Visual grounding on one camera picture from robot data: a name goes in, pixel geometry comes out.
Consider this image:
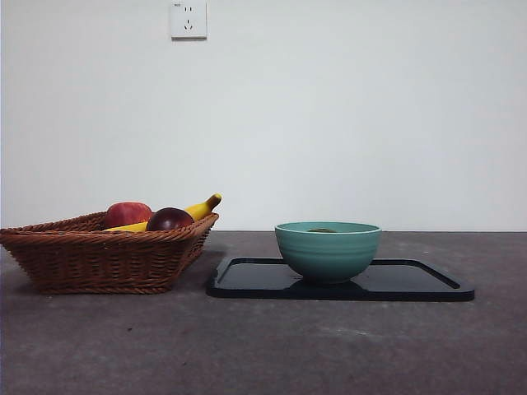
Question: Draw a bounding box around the red apple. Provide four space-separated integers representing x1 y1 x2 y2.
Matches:
102 200 154 230

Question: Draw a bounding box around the dark red plum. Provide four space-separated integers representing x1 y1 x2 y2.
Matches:
145 207 195 232

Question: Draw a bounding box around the teal ribbed bowl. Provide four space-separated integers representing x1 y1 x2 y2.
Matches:
274 221 383 286

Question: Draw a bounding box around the white wall power outlet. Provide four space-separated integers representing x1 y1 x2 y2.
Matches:
170 0 208 41

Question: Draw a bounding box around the brown wicker basket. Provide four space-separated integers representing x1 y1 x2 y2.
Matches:
0 211 220 295

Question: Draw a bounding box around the black rectangular tray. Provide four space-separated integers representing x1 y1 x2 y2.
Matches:
205 257 476 303

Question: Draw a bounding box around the yellow banana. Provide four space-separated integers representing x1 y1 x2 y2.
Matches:
102 193 223 233

